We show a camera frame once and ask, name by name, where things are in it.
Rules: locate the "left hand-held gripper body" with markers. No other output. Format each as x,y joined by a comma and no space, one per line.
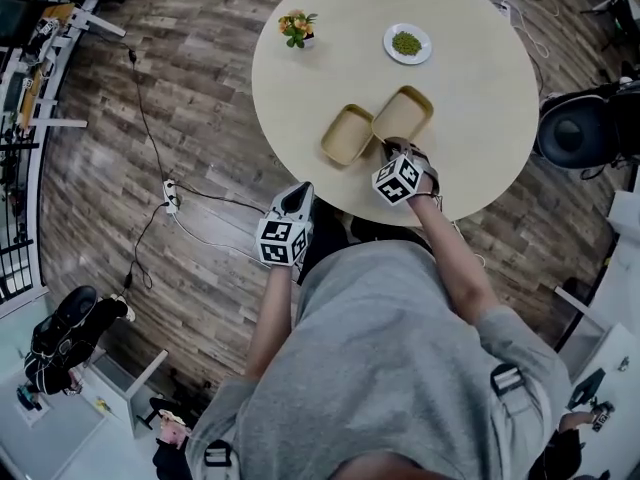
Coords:
280,243

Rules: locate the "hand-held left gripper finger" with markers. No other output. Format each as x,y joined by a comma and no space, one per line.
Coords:
284,207
306,210

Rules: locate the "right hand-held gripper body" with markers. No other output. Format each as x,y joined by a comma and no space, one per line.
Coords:
397,180

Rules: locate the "tan paper tray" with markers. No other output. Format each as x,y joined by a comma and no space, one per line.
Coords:
401,115
346,135
417,127

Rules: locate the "person's left forearm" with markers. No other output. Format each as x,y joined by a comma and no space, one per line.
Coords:
270,318

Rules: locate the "person's right forearm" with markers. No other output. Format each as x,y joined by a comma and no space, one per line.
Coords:
450,263

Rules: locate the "person's right hand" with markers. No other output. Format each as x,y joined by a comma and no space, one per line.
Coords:
430,178

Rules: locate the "person's black trousers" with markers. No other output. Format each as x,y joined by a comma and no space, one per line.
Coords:
325,238

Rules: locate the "white round plate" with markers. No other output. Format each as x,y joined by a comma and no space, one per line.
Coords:
387,55

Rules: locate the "pile of green peas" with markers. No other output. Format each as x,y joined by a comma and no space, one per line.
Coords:
406,43

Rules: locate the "white power strip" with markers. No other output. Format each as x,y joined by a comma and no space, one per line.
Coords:
170,195

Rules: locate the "potted orange flower plant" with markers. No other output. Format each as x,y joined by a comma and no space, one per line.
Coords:
296,28

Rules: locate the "grey shell chair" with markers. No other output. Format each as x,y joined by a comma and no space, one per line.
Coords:
575,133

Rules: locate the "white frame workbench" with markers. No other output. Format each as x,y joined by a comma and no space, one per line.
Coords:
60,123

